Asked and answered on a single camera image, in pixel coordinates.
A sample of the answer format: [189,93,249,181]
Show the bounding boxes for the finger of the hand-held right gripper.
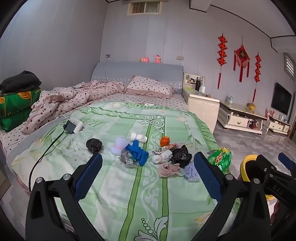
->
[256,154,281,176]
[278,152,296,174]

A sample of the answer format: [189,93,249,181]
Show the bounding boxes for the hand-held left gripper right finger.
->
[193,152,271,241]

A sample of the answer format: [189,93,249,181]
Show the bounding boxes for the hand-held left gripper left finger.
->
[25,152,109,241]

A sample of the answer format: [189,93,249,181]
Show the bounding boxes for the yellow waste bin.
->
[240,155,275,202]

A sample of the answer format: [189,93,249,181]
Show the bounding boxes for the large black plastic bag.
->
[170,145,192,169]

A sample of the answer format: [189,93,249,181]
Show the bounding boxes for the silver grey snack packet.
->
[119,149,134,168]

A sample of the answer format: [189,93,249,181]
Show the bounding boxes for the blue plastic bag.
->
[125,140,149,166]

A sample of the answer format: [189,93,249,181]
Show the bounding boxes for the lavender foam fruit net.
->
[184,161,200,181]

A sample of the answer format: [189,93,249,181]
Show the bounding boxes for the green snack packet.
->
[206,148,232,172]

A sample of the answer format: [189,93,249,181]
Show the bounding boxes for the small black plastic bag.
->
[86,138,104,154]

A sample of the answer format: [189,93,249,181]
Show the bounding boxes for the white television stand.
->
[266,115,291,134]

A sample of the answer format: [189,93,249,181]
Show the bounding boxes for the beige crumpled cloth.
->
[158,162,182,178]

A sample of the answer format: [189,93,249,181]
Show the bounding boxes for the white crumpled sock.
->
[152,151,173,163]

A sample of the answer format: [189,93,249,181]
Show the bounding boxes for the black charger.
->
[63,120,75,134]

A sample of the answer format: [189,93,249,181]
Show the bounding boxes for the white coffee table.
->
[218,101,267,135]

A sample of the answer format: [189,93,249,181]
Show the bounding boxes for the green floral blanket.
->
[10,102,241,241]

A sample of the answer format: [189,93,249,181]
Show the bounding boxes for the white and red snack wrapper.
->
[152,144,179,156]

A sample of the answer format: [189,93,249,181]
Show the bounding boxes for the black television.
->
[271,82,292,116]

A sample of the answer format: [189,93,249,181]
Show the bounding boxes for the crumpled white tissue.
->
[130,132,148,143]

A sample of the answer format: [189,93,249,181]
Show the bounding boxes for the white nightstand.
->
[182,89,220,133]

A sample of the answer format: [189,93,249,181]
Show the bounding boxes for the pink dotted quilt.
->
[22,80,126,135]

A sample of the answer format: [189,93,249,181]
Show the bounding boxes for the dotted bed sheet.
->
[0,93,189,163]

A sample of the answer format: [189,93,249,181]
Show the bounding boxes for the window with grey blinds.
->
[283,52,296,78]

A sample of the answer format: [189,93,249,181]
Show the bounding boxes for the green leaf-print folded quilt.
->
[0,88,43,133]

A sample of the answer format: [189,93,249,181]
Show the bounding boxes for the pink dotted pillow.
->
[125,75,175,100]

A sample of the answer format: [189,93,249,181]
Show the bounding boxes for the red diamond knot decoration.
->
[233,37,250,82]

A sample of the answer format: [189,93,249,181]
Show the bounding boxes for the grey bed headboard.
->
[91,61,184,90]

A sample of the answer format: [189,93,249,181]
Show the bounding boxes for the black folded clothes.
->
[0,71,42,94]

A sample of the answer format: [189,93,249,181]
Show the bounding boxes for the long red knot decoration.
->
[217,34,228,90]

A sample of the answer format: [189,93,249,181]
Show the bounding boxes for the small barred window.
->
[127,1,160,16]

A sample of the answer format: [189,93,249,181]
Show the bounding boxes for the black cable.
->
[29,128,66,195]

